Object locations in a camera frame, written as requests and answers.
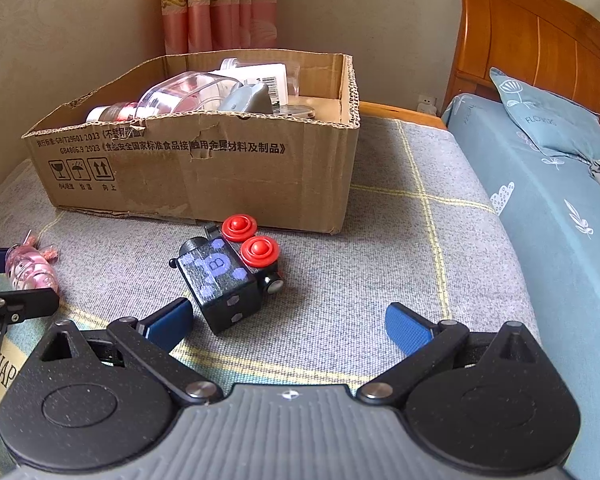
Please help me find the cardboard box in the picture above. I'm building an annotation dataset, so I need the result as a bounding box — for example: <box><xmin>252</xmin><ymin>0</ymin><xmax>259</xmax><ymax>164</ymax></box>
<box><xmin>21</xmin><ymin>52</ymin><xmax>362</xmax><ymax>236</ymax></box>

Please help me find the black toy train block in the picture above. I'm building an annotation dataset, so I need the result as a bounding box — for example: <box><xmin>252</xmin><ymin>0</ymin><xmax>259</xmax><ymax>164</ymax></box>
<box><xmin>170</xmin><ymin>214</ymin><xmax>284</xmax><ymax>336</ymax></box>

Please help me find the wooden headboard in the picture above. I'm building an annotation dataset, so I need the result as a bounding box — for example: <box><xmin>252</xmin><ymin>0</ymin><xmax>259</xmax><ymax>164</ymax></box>
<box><xmin>442</xmin><ymin>0</ymin><xmax>600</xmax><ymax>131</ymax></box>

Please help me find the pink curtain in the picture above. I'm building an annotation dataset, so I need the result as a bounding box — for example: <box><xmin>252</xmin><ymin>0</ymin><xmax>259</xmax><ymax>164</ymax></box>
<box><xmin>161</xmin><ymin>0</ymin><xmax>277</xmax><ymax>56</ymax></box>

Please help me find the blue floral pillow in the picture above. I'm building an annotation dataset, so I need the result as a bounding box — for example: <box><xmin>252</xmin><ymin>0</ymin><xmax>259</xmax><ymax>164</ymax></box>
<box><xmin>489</xmin><ymin>67</ymin><xmax>600</xmax><ymax>158</ymax></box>

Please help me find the grey green checked blanket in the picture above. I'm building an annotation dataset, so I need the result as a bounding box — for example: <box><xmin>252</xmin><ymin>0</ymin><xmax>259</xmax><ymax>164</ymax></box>
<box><xmin>0</xmin><ymin>115</ymin><xmax>543</xmax><ymax>476</ymax></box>

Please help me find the grey toy figure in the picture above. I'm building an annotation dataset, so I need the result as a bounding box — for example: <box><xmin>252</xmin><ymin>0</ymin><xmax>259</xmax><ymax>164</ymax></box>
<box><xmin>219</xmin><ymin>82</ymin><xmax>273</xmax><ymax>116</ymax></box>

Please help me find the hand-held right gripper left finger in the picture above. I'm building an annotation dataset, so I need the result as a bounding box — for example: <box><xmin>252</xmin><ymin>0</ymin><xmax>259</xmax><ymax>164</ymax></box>
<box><xmin>35</xmin><ymin>297</ymin><xmax>226</xmax><ymax>407</ymax></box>

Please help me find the pink bottle keychain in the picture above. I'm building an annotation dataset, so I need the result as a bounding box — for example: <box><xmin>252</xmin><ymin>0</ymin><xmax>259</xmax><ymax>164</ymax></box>
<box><xmin>5</xmin><ymin>230</ymin><xmax>61</xmax><ymax>292</ymax></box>

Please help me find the clear container with red label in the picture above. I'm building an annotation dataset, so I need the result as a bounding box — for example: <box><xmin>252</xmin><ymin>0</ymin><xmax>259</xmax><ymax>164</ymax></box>
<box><xmin>137</xmin><ymin>72</ymin><xmax>243</xmax><ymax>117</ymax></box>

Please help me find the wooden bed frame rail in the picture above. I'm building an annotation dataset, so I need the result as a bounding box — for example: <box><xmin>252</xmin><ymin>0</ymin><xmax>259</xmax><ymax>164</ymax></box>
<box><xmin>359</xmin><ymin>101</ymin><xmax>447</xmax><ymax>128</ymax></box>

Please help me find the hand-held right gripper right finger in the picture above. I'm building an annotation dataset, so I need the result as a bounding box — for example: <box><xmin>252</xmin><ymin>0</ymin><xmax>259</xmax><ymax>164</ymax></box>
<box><xmin>356</xmin><ymin>302</ymin><xmax>551</xmax><ymax>407</ymax></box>

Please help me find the white translucent plastic container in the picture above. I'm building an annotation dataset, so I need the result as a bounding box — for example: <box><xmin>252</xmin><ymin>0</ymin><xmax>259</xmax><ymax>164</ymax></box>
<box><xmin>237</xmin><ymin>63</ymin><xmax>291</xmax><ymax>106</ymax></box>

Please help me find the blue patterned bed sheet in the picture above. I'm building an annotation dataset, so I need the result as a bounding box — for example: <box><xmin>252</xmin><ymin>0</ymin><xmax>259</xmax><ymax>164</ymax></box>
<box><xmin>442</xmin><ymin>94</ymin><xmax>600</xmax><ymax>480</ymax></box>

